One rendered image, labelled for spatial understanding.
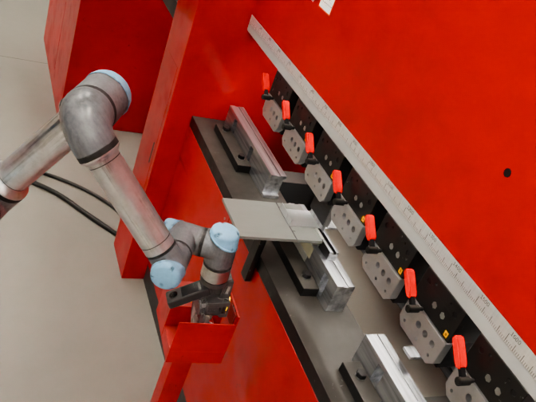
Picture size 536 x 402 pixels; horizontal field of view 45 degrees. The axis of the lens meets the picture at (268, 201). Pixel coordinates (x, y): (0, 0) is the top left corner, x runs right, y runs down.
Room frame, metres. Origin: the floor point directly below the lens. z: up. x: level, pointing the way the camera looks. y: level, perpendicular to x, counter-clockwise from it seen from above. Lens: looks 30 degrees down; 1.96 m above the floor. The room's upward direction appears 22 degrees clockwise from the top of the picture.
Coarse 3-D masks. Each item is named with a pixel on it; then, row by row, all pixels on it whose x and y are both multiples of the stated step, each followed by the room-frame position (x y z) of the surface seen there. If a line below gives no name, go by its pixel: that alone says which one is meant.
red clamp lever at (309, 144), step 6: (306, 132) 1.74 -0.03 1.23; (306, 138) 1.72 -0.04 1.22; (312, 138) 1.73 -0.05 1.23; (306, 144) 1.71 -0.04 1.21; (312, 144) 1.71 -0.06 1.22; (306, 150) 1.70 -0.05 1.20; (312, 150) 1.70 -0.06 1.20; (312, 156) 1.69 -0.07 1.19; (306, 162) 1.67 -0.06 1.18; (312, 162) 1.68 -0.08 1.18; (318, 162) 1.69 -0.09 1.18
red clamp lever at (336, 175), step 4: (336, 172) 1.56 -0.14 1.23; (340, 172) 1.56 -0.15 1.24; (336, 176) 1.55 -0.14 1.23; (340, 176) 1.56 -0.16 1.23; (336, 180) 1.54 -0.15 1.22; (340, 180) 1.55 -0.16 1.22; (336, 184) 1.54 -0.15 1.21; (340, 184) 1.54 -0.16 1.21; (336, 188) 1.53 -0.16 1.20; (340, 188) 1.53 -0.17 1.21; (336, 192) 1.52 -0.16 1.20; (340, 192) 1.53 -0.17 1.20; (336, 196) 1.52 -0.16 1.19; (340, 196) 1.52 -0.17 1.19; (336, 200) 1.50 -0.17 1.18; (340, 200) 1.51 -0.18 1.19; (344, 200) 1.52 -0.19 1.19; (336, 204) 1.50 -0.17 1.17; (340, 204) 1.51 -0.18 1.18; (344, 204) 1.51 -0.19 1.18
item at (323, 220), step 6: (312, 204) 1.71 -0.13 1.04; (318, 204) 1.68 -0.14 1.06; (324, 204) 1.66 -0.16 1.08; (312, 210) 1.71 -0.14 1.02; (318, 210) 1.67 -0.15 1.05; (324, 210) 1.65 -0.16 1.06; (330, 210) 1.63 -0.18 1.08; (318, 216) 1.66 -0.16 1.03; (324, 216) 1.64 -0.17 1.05; (330, 216) 1.63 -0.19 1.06; (318, 222) 1.67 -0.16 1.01; (324, 222) 1.63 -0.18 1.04; (324, 228) 1.63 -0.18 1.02
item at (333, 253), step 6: (318, 228) 1.67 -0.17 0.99; (324, 234) 1.63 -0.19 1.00; (324, 240) 1.60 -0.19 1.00; (330, 240) 1.61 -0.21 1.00; (318, 246) 1.60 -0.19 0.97; (324, 246) 1.58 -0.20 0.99; (330, 246) 1.59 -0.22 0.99; (324, 252) 1.57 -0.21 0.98; (330, 252) 1.55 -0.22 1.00; (336, 252) 1.56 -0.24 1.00; (330, 258) 1.56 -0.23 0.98
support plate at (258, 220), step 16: (240, 208) 1.59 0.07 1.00; (256, 208) 1.62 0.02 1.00; (272, 208) 1.66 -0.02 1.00; (288, 208) 1.69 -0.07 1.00; (240, 224) 1.51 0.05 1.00; (256, 224) 1.54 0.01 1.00; (272, 224) 1.57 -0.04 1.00; (272, 240) 1.51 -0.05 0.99; (288, 240) 1.53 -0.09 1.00; (304, 240) 1.56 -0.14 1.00; (320, 240) 1.59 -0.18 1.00
